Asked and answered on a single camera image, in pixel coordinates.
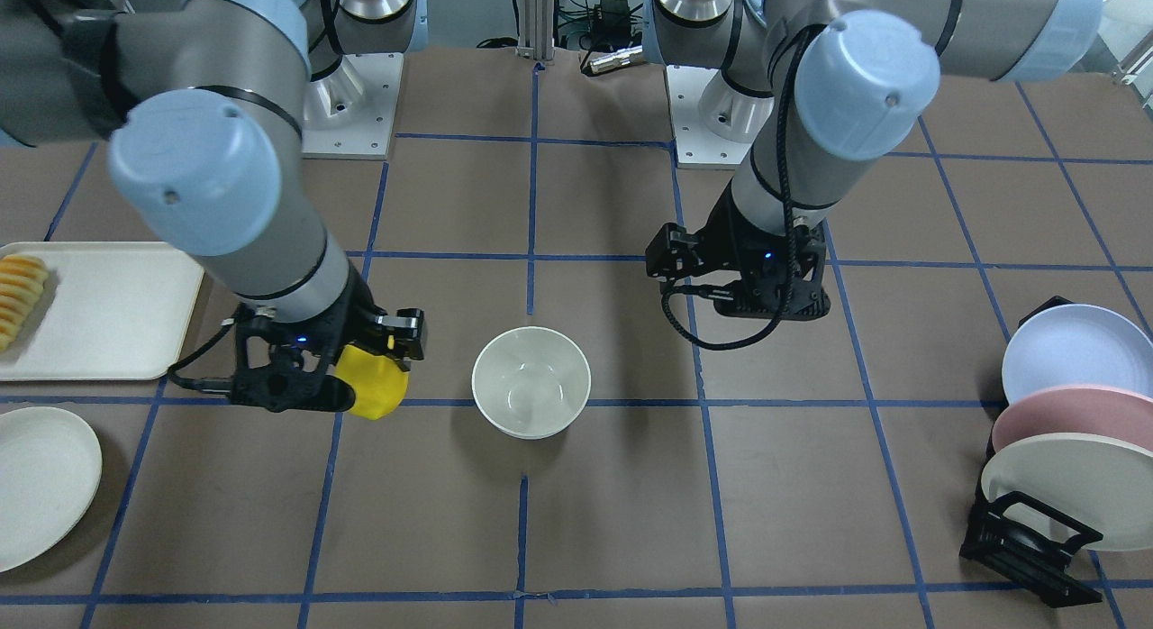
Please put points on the cream round plate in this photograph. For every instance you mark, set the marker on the cream round plate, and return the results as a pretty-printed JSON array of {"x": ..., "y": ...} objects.
[{"x": 51, "y": 466}]

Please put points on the silver cylindrical connector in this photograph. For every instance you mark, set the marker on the silver cylindrical connector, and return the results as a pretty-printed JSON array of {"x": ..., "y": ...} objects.
[{"x": 630, "y": 57}]

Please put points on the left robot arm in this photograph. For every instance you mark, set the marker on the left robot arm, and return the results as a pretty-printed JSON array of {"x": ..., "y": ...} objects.
[{"x": 849, "y": 79}]

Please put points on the pink plate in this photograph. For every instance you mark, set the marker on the pink plate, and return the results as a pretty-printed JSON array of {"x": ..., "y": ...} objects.
[{"x": 1118, "y": 414}]

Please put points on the sliced bread loaf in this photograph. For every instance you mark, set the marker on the sliced bread loaf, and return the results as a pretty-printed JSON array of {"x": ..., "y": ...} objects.
[{"x": 23, "y": 280}]

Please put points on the yellow lemon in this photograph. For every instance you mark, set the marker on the yellow lemon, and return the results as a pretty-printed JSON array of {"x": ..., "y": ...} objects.
[{"x": 378, "y": 383}]

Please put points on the lavender plate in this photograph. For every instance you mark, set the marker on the lavender plate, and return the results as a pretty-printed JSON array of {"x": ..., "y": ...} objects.
[{"x": 1073, "y": 345}]

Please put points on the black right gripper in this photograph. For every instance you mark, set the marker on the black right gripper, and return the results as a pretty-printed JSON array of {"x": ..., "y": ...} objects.
[{"x": 358, "y": 312}]

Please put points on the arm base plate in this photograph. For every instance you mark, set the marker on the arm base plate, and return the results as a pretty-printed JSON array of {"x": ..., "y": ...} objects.
[
  {"x": 349, "y": 114},
  {"x": 697, "y": 146}
]

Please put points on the cream bowl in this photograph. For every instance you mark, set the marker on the cream bowl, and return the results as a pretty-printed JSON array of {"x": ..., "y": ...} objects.
[{"x": 531, "y": 383}]

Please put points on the cream plate in rack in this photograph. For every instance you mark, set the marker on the cream plate in rack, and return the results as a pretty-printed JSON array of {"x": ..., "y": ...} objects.
[{"x": 1103, "y": 483}]

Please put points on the aluminium frame post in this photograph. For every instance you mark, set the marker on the aluminium frame post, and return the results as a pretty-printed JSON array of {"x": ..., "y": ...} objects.
[{"x": 535, "y": 22}]

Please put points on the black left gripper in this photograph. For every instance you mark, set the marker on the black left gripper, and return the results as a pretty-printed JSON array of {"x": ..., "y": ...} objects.
[{"x": 719, "y": 241}]

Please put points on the black dish rack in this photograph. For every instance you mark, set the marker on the black dish rack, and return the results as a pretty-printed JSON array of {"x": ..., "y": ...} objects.
[{"x": 1028, "y": 543}]

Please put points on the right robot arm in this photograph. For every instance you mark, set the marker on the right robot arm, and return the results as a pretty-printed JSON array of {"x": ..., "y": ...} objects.
[{"x": 203, "y": 112}]

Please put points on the cream rectangular tray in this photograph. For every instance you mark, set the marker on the cream rectangular tray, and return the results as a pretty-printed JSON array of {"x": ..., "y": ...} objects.
[{"x": 111, "y": 311}]

